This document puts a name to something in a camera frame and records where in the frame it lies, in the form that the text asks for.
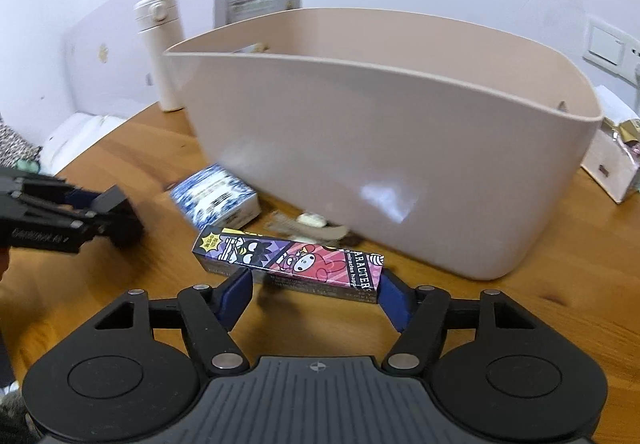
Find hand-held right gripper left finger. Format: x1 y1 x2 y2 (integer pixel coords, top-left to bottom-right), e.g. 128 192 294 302
92 268 253 377

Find black cube box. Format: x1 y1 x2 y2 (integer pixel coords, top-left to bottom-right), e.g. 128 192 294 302
97 186 147 249

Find pink flat board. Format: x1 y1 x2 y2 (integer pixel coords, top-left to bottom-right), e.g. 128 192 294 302
62 0 237 145

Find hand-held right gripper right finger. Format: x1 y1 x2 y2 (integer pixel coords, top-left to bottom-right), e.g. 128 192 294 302
377 269 538 375

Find clear packet green candies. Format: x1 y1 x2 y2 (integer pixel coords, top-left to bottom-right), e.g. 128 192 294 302
264 210 352 246

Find spotted dark cloth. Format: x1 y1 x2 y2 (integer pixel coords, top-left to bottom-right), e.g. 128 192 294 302
0 114 42 175

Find long cartoon print box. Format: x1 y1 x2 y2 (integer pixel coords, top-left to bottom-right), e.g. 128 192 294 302
192 225 387 306

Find white wall switch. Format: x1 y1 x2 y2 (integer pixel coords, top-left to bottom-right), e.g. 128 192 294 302
582 18 632 78

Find white gift box gold ribbon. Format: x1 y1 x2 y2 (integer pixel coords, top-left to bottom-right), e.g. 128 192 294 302
580 116 640 205

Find banana snack pouch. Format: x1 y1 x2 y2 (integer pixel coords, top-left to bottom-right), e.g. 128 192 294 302
226 0 302 26

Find white thermos bottle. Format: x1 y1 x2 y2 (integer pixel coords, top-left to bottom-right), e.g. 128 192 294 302
133 0 187 113

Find blue white tissue packet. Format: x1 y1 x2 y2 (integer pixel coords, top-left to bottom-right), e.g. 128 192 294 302
169 164 260 231

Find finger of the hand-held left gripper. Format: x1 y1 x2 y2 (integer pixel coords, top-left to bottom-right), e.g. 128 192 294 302
0 176 103 221
30 209 116 241

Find grey fuzzy cloth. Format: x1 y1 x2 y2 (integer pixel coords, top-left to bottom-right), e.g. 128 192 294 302
0 385 32 444

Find pink plastic storage bin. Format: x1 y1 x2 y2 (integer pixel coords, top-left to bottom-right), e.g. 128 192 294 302
164 8 603 281

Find white plug with cable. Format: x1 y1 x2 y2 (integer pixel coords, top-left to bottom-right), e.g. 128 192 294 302
629 58 640 117

